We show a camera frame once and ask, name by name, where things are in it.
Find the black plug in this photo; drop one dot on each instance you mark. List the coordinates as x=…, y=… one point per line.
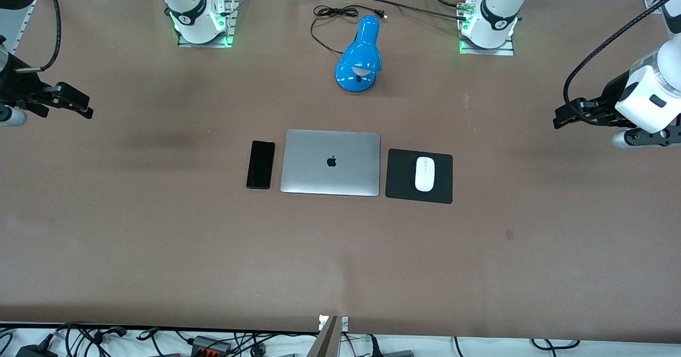
x=375, y=346

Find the blue desk lamp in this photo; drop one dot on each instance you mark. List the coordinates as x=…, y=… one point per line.
x=359, y=54

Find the black mouse pad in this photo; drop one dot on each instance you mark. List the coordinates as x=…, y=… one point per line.
x=396, y=181

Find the brown table cover sheet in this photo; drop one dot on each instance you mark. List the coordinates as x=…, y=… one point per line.
x=213, y=266

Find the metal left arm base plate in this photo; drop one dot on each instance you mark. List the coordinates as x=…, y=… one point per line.
x=505, y=51

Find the white metal bracket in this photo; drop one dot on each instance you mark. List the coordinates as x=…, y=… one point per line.
x=344, y=322

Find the black smartphone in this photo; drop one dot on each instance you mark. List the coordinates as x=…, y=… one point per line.
x=260, y=164

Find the black orange connector box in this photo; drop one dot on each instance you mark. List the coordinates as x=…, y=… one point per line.
x=210, y=345

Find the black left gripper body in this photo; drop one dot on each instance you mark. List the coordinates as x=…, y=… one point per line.
x=612, y=92

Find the black power adapter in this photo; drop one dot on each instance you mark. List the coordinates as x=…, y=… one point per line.
x=34, y=351

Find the brown wooden post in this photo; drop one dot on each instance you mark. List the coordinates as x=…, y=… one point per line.
x=325, y=341

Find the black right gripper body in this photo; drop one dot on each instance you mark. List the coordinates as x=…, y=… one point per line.
x=11, y=84

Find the white computer mouse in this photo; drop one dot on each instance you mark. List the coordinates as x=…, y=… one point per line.
x=424, y=173

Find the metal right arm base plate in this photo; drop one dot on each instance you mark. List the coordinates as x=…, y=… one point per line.
x=230, y=32

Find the silver laptop with apple logo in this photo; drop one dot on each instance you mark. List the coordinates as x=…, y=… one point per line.
x=330, y=176

